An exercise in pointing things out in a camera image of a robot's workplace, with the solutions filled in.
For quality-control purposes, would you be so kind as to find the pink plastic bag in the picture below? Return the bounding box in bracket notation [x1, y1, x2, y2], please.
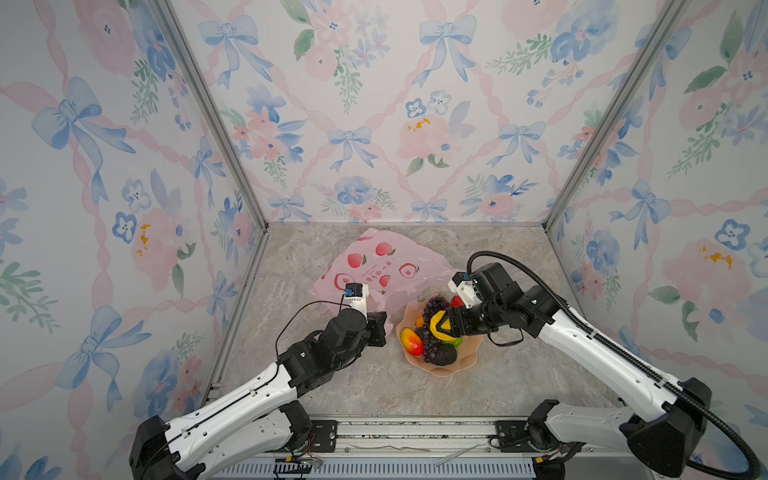
[311, 228, 457, 333]

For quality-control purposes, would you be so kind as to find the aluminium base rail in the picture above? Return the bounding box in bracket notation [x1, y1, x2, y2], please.
[199, 415, 657, 479]

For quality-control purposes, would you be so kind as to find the pink scalloped fruit plate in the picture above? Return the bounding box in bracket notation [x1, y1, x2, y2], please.
[396, 301, 483, 377]

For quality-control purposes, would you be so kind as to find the aluminium corner post right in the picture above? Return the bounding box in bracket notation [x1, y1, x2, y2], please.
[542, 0, 689, 234]

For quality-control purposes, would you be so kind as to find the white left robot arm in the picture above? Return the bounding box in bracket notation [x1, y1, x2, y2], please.
[129, 308, 387, 479]

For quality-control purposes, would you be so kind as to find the yellow lemon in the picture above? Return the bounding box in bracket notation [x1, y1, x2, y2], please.
[429, 310, 462, 347]

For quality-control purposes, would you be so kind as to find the dark avocado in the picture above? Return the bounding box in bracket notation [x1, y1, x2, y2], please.
[431, 343, 458, 366]

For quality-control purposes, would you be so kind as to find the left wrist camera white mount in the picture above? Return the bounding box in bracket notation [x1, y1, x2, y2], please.
[341, 283, 369, 317]

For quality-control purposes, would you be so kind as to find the purple grape bunch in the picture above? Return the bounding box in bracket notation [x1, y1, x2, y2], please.
[418, 295, 450, 364]

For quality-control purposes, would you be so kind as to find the aluminium corner post left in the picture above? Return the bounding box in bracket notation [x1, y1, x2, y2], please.
[148, 0, 268, 234]

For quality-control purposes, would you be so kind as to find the black corrugated cable right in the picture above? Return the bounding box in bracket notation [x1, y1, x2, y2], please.
[466, 250, 763, 480]

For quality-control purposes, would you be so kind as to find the red yellow mango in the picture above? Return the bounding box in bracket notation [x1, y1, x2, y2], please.
[399, 328, 424, 357]

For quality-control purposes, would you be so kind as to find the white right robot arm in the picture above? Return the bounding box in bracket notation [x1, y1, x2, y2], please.
[425, 263, 707, 477]

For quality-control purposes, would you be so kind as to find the aluminium corner post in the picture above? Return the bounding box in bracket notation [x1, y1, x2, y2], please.
[148, 0, 268, 234]
[542, 0, 689, 234]

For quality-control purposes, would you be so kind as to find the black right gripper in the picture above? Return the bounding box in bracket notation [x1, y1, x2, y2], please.
[433, 304, 505, 340]

